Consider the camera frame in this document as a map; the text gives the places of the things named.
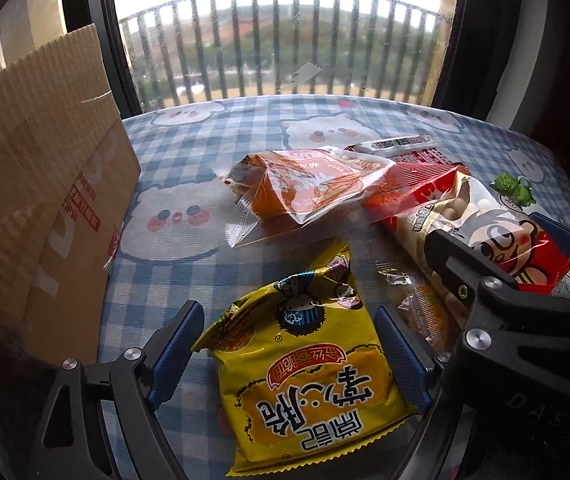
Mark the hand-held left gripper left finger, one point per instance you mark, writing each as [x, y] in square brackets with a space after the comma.
[175, 355]

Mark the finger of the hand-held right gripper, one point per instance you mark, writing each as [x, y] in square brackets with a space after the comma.
[565, 237]
[445, 255]

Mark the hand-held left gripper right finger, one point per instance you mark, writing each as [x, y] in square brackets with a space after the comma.
[405, 355]

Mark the red white cartoon snack packet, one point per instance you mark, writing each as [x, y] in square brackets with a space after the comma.
[465, 210]

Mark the small clear orange wrapper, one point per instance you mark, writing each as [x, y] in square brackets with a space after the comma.
[415, 295]

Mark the green vegetable print snack packet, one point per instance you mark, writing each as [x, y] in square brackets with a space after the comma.
[512, 190]

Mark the red snack packet white end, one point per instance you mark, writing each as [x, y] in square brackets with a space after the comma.
[420, 170]

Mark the large yellow snack packet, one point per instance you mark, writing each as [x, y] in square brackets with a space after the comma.
[305, 360]

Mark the orange clear snack packet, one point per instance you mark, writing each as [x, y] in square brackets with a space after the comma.
[310, 190]

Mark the brown cardboard box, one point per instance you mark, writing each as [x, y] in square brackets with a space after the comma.
[40, 160]

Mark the dark red curtain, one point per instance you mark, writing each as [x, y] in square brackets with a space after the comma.
[565, 85]

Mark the grey tape strip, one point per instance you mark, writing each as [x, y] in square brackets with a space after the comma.
[307, 72]

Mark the beige balcony column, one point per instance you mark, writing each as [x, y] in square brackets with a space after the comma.
[35, 10]

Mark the black window frame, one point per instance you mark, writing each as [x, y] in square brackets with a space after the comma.
[105, 35]

